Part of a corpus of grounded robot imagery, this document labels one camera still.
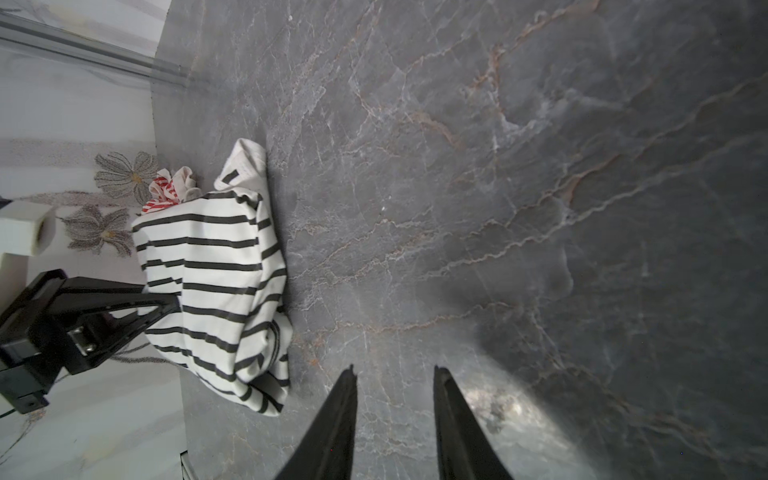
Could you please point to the red white striped tank top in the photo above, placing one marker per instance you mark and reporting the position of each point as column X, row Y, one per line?
column 169, row 189

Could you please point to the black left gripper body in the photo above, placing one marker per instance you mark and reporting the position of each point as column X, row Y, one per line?
column 28, row 349

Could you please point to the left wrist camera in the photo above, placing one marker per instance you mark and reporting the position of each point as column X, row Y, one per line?
column 27, row 229

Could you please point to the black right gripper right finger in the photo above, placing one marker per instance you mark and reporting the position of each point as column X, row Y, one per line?
column 463, row 451

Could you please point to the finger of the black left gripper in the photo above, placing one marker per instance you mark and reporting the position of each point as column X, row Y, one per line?
column 92, row 336
column 83, row 294

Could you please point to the black white striped tank top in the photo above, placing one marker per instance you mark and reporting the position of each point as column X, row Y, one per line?
column 220, row 256

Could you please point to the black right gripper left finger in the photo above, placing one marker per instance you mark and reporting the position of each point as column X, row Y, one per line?
column 327, row 449

